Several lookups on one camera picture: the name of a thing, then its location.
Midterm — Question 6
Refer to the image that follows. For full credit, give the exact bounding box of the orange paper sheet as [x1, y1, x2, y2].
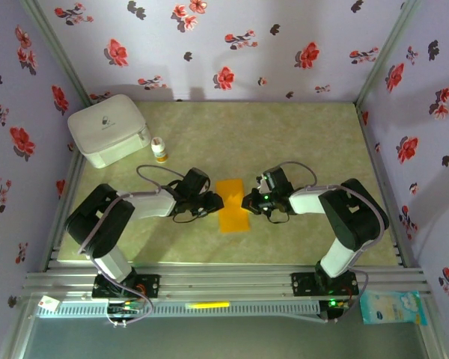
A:
[215, 178, 251, 233]

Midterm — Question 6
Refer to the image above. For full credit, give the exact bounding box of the white pill bottle orange label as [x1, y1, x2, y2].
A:
[150, 137, 169, 165]

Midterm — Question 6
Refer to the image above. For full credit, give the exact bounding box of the yellow sticker strip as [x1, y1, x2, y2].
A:
[186, 301, 231, 310]

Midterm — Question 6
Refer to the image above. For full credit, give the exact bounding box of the white zippered pouch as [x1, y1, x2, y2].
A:
[67, 93, 153, 170]

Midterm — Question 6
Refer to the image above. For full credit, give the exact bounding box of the blue wet wipes pack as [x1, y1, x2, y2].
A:
[358, 290, 428, 326]

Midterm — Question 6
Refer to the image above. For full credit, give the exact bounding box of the white paper tag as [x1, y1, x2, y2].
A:
[39, 295, 60, 311]

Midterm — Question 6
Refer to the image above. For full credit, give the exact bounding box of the grey right arm cable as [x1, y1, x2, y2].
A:
[278, 161, 390, 325]

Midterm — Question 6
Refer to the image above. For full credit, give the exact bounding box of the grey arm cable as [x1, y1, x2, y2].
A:
[77, 165, 186, 328]
[278, 161, 390, 325]

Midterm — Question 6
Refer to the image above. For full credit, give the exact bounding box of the grey left arm cable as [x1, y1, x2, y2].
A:
[77, 165, 186, 328]

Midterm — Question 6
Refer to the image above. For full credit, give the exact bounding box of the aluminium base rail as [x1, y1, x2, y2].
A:
[22, 263, 433, 300]

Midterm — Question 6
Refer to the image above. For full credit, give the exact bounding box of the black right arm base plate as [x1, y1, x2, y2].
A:
[290, 272, 360, 298]

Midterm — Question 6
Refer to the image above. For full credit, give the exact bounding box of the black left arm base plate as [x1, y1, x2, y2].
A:
[92, 274, 161, 299]

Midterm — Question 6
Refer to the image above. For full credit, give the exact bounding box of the grey slotted cable duct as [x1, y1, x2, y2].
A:
[35, 301, 321, 319]

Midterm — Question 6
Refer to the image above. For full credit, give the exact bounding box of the small circuit board with wires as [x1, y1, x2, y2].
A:
[320, 298, 351, 323]
[106, 301, 145, 328]

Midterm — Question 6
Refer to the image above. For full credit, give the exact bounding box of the aluminium corner post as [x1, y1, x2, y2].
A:
[355, 0, 422, 108]
[20, 0, 92, 108]

